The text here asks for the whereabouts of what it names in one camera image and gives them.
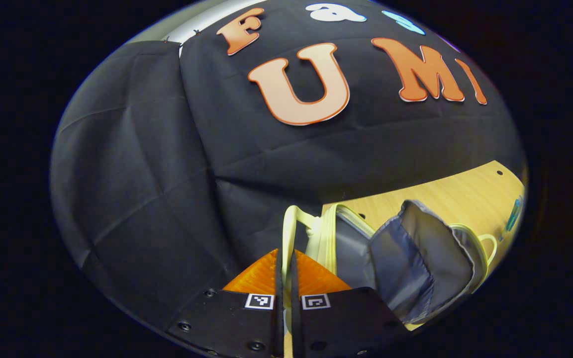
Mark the cream yellow small suitcase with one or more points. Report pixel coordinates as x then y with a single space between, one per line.
416 258

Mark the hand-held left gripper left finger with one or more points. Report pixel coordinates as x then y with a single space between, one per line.
279 298

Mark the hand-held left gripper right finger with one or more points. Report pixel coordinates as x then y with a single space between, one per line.
295 298

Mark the blue skin care bottle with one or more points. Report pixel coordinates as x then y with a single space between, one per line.
513 219

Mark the black backdrop cloth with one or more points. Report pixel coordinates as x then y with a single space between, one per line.
167 174

